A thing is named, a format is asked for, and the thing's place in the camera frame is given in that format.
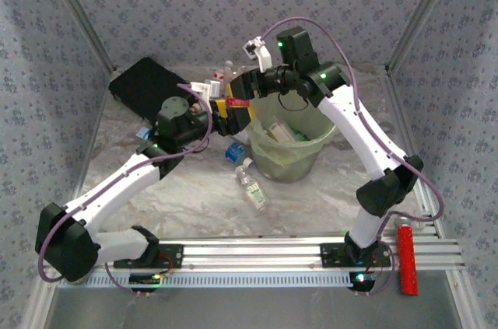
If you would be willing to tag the red yellow carton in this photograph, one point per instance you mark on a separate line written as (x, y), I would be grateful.
(237, 102)

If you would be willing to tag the white bottle orange mark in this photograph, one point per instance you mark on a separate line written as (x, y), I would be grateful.
(243, 138)

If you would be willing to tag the clear bottle red label white cap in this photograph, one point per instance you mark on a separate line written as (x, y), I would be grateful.
(226, 71)

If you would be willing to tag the crushed blue label bottle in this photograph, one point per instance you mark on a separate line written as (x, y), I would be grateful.
(234, 152)

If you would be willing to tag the white rectangular carton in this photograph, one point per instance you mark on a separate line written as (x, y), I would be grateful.
(281, 130)

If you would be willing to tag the grey plastic bin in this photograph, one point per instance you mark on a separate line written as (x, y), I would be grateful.
(288, 169)

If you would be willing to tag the clear bottle green label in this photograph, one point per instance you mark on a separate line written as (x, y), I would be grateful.
(254, 193)

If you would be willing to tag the translucent green waste bin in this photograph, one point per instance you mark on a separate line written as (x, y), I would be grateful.
(315, 123)

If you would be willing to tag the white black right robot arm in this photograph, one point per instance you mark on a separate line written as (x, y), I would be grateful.
(362, 130)

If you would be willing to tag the small blue white item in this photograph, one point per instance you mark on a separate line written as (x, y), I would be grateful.
(142, 133)

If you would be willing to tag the black hard case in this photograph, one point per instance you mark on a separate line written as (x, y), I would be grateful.
(140, 88)

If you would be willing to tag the small lit controller board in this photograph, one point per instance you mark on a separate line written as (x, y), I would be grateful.
(363, 282)
(142, 278)

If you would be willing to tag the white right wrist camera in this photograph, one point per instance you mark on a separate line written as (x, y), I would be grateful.
(265, 57)

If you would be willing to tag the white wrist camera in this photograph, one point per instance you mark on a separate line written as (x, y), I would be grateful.
(265, 57)
(202, 88)

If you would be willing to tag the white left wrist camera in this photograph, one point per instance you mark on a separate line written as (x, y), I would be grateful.
(202, 88)

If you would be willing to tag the aluminium side rail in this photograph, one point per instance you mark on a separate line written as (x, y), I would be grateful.
(400, 107)
(99, 119)

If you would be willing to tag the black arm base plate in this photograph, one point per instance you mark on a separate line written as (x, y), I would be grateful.
(330, 255)
(171, 251)

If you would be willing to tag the aluminium rail beam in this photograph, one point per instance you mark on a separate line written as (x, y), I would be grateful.
(249, 253)

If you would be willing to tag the aluminium corner post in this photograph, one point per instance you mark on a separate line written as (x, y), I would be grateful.
(421, 14)
(85, 19)

